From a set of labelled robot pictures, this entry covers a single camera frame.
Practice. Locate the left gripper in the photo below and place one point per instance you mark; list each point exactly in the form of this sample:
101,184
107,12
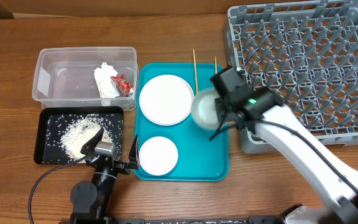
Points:
125,168

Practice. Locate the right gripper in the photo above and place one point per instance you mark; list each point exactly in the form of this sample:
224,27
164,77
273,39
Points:
222,114

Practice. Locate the grey bowl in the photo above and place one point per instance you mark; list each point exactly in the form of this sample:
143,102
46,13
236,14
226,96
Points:
203,109

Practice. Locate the rice leftovers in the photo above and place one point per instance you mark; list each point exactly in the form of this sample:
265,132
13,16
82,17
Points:
67,133

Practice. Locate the large pink plate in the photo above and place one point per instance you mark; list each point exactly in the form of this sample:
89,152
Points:
166,100

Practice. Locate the wooden chopstick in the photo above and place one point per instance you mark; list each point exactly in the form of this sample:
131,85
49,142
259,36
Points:
215,65
195,72

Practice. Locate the red snack wrapper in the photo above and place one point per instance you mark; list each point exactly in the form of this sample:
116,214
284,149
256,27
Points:
123,85

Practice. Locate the white tissue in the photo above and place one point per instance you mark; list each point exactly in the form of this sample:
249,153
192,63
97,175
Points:
106,87

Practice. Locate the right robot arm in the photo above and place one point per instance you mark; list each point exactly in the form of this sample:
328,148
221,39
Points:
262,112

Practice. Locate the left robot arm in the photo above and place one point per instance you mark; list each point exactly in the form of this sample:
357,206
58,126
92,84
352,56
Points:
90,199

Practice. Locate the grey dishwasher rack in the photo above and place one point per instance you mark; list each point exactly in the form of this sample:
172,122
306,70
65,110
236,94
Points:
307,53

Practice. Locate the black tray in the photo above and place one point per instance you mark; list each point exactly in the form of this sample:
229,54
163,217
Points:
39,156

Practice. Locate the teal plastic serving tray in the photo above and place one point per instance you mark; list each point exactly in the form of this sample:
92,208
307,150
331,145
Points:
199,160

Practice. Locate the clear plastic bin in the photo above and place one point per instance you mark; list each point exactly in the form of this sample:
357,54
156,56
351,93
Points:
64,77

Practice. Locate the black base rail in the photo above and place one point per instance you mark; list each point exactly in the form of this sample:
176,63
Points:
249,220

